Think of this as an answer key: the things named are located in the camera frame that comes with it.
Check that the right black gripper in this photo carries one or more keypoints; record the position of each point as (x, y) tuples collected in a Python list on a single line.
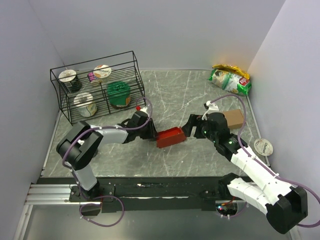
[(194, 120)]

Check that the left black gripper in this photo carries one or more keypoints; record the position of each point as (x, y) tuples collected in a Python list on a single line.
[(152, 133)]

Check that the red paper box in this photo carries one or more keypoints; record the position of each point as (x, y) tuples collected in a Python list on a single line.
[(170, 137)]

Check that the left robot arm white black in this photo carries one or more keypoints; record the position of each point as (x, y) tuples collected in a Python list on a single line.
[(80, 144)]

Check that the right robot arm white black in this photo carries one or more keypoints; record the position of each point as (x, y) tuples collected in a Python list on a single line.
[(250, 162)]

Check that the brown cardboard box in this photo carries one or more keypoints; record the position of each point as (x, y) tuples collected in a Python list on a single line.
[(235, 118)]

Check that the green lidded jar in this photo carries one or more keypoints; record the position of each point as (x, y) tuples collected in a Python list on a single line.
[(119, 94)]

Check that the green chips bag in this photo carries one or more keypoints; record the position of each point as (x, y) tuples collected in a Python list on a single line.
[(230, 82)]

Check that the white cup lower shelf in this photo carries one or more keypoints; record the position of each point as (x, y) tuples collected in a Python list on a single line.
[(85, 104)]

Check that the yellow chips bag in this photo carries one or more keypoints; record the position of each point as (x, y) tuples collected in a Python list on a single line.
[(232, 69)]

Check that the white yogurt cup orange label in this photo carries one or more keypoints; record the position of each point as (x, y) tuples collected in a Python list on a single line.
[(102, 73)]

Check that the small purple white cup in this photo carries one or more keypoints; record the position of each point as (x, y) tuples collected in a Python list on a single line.
[(91, 77)]

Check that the foil lid dark cup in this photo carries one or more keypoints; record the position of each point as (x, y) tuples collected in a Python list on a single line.
[(70, 80)]

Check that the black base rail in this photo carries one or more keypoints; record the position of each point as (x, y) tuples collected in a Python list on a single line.
[(149, 193)]

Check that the black wire rack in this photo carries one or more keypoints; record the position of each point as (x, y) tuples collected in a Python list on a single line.
[(124, 67)]

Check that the aluminium frame rail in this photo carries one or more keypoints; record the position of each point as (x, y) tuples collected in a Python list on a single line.
[(38, 195)]

